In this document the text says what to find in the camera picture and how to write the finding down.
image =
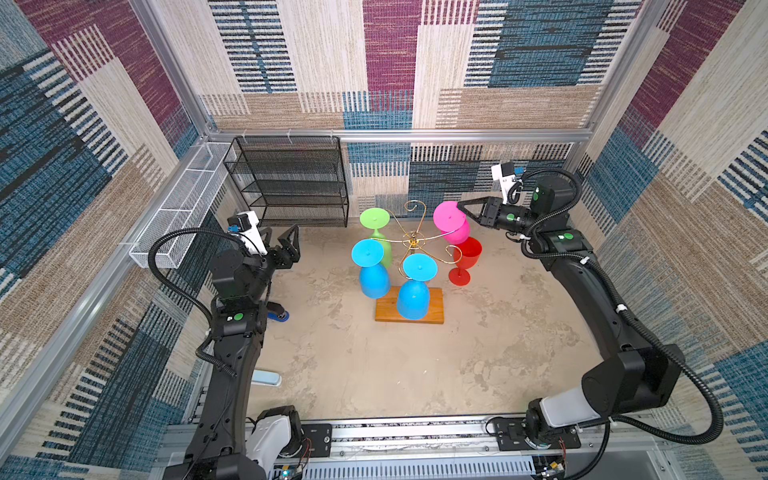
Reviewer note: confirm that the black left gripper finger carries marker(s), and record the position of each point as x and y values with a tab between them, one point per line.
293	243
285	240

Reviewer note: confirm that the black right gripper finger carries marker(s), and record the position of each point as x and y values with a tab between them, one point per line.
472	205
477	217

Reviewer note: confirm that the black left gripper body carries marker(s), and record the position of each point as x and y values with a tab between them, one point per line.
276	261

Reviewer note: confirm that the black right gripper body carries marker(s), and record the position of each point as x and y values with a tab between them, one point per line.
483	210

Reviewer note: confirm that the magenta plastic wine glass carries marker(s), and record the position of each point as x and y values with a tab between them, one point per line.
452	222

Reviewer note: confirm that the red plastic wine glass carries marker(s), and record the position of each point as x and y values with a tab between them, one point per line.
466	255

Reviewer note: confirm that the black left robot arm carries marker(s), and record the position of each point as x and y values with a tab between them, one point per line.
224	446

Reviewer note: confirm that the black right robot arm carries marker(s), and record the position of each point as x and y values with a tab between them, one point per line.
638	371

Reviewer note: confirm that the black mesh shelf rack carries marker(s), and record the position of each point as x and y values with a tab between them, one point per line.
291	180

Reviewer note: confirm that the green plastic wine glass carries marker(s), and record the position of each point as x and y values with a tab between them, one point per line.
376	219

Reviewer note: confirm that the blue plastic wine glass rear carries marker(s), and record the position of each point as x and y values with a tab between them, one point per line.
373	276

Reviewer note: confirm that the blue plastic wine glass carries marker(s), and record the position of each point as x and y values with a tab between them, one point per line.
415	288
373	276

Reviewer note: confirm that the blue plastic wine glass front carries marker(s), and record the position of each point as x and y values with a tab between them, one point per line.
415	288

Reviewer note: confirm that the wooden rack base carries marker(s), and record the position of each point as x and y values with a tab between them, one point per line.
386	311

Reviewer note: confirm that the light blue flat case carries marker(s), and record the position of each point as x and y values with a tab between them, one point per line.
266	378

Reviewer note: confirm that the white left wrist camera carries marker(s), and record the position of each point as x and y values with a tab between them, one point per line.
244	226

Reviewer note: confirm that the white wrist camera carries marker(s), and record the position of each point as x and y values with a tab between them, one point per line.
504	177
244	226

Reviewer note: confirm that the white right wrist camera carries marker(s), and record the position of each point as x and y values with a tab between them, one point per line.
504	177

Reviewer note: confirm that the gold wire glass rack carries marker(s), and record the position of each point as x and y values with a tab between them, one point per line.
414	241

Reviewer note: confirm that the white wire mesh basket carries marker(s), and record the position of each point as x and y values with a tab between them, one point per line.
189	200

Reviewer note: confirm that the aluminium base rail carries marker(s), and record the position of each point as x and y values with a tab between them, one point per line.
451	447

